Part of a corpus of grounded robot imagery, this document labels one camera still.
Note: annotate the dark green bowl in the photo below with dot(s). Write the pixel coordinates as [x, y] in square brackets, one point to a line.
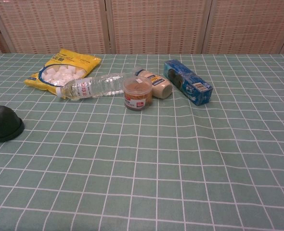
[2, 125]

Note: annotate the clear jar of toothpicks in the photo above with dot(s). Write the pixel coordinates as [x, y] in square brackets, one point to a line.
[137, 96]

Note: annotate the beige squeeze sauce bottle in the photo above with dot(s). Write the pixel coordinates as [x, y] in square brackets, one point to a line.
[160, 85]

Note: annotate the clear plastic water bottle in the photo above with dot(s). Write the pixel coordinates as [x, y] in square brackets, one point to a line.
[103, 84]

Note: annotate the green checked tablecloth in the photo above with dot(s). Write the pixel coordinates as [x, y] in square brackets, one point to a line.
[156, 168]

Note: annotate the blue cookie box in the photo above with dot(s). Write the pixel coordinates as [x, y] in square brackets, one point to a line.
[187, 79]

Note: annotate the yellow marshmallow bag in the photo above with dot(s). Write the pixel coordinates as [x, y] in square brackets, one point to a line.
[81, 61]

